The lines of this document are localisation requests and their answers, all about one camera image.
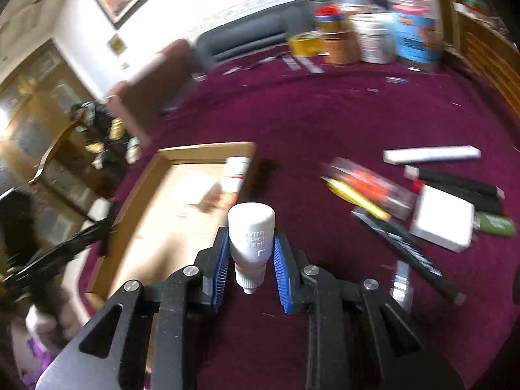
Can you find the black leather sofa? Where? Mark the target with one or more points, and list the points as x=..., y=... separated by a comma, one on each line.
x=252, y=28

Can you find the glass door cabinet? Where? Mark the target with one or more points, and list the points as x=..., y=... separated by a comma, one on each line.
x=36, y=101

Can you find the maroon velvet tablecloth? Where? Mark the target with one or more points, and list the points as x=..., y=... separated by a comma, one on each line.
x=304, y=130

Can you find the brown chair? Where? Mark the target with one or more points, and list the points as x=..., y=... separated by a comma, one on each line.
x=150, y=85

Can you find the green tube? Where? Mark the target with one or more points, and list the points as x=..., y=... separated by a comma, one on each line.
x=493, y=223

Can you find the wooden chair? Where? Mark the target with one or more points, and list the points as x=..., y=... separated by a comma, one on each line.
x=53, y=150

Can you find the person's left hand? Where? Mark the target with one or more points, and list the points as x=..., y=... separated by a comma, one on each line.
x=42, y=325

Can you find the yellow tape roll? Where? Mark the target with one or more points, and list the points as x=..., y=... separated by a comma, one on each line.
x=304, y=43

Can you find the blue label jar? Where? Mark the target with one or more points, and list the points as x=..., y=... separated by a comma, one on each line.
x=418, y=36

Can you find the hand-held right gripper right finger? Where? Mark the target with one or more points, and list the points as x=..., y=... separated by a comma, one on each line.
x=282, y=278

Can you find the yellow pen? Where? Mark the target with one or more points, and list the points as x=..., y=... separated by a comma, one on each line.
x=345, y=191

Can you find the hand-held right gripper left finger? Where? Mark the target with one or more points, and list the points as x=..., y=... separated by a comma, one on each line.
x=217, y=278

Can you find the flat white charger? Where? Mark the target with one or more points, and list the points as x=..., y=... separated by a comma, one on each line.
x=443, y=219

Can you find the white stick tube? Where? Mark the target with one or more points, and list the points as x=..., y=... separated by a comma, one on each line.
x=430, y=155

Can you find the brown jar with red lid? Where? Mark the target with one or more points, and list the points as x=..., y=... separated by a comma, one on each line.
x=339, y=48

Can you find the clear candle package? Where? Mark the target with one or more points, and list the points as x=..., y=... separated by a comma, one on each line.
x=375, y=187

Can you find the wooden cabinet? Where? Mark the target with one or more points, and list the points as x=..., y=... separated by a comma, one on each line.
x=483, y=40

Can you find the white glue bottle orange cap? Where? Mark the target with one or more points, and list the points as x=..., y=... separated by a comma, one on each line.
x=235, y=172

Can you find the long black box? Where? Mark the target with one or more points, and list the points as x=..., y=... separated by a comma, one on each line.
x=459, y=183

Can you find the shallow cardboard box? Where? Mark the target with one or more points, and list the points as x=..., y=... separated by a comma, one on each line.
x=170, y=219

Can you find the white plastic dropper bottle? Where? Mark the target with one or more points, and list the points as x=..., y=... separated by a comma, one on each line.
x=250, y=235

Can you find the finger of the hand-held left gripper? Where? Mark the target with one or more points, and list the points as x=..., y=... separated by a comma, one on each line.
x=81, y=239

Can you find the white tub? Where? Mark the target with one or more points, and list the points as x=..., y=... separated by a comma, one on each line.
x=373, y=36

